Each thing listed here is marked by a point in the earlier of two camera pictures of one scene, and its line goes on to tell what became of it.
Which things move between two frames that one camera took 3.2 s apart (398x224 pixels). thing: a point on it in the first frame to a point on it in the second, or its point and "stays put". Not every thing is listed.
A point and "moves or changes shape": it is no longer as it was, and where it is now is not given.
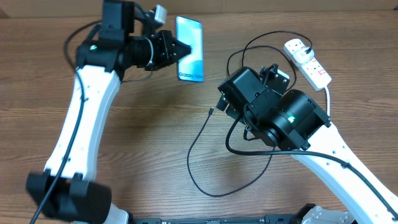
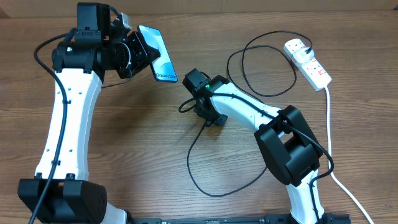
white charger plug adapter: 301,56 stays put
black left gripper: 167,42 to 147,55
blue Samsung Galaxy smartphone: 189,31 moves or changes shape
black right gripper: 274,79 to 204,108
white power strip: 314,73 stays put
